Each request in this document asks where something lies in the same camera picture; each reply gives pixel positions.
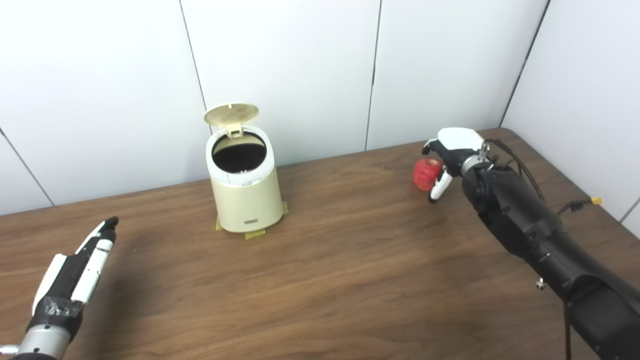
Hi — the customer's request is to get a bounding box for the cream round bin lid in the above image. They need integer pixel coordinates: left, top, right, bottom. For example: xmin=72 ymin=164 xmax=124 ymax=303
xmin=203 ymin=103 xmax=260 ymax=137

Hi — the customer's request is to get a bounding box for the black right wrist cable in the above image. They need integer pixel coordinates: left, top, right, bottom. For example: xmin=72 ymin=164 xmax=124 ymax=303
xmin=479 ymin=138 xmax=596 ymax=360

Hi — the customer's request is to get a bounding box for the red apple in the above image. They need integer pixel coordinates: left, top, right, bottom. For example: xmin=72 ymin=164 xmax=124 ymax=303
xmin=413 ymin=158 xmax=445 ymax=192

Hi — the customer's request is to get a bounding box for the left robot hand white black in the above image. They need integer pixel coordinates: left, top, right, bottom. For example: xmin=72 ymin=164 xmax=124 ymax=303
xmin=26 ymin=216 xmax=120 ymax=341

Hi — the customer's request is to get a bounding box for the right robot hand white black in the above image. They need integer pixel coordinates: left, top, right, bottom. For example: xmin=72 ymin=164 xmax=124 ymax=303
xmin=421 ymin=127 xmax=493 ymax=204

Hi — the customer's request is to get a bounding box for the cream-colored bin body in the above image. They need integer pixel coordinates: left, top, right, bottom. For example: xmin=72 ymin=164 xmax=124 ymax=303
xmin=205 ymin=125 xmax=284 ymax=234

